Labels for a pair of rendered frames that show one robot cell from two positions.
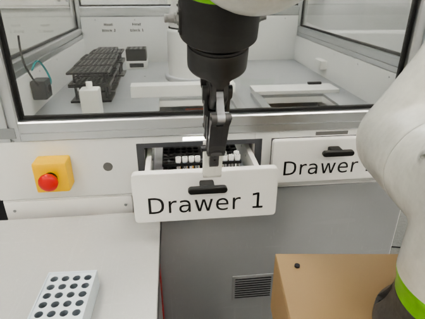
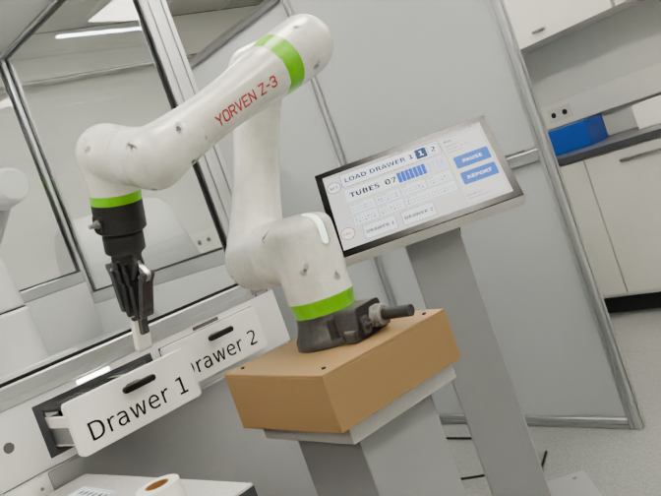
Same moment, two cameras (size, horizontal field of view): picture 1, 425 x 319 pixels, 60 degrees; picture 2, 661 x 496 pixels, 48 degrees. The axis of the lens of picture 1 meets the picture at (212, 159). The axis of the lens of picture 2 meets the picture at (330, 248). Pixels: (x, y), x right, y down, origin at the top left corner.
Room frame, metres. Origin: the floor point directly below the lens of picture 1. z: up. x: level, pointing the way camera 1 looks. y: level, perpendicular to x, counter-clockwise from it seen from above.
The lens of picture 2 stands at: (-0.85, 0.57, 1.13)
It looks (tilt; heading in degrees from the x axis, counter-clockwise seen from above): 4 degrees down; 322
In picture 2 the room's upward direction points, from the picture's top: 20 degrees counter-clockwise
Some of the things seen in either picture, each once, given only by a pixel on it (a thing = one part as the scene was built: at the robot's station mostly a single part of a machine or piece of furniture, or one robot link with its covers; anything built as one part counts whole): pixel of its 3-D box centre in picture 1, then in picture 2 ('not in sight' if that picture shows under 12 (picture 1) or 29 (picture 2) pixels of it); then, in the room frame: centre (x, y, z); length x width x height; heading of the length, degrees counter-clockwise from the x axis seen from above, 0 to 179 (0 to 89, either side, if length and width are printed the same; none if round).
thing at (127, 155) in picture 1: (201, 104); (35, 403); (1.26, 0.04, 0.87); 1.02 x 0.95 x 0.14; 96
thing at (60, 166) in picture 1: (53, 174); not in sight; (0.72, 0.35, 0.88); 0.07 x 0.05 x 0.07; 96
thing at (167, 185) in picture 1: (205, 193); (135, 399); (0.64, 0.01, 0.87); 0.29 x 0.02 x 0.11; 96
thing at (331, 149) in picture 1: (336, 150); (217, 334); (0.78, -0.29, 0.91); 0.07 x 0.04 x 0.01; 96
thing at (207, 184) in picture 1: (207, 186); (136, 384); (0.61, 0.01, 0.91); 0.07 x 0.04 x 0.01; 96
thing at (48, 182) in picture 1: (49, 181); not in sight; (0.69, 0.35, 0.88); 0.04 x 0.03 x 0.04; 96
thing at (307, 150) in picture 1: (329, 158); (216, 346); (0.81, -0.29, 0.87); 0.29 x 0.02 x 0.11; 96
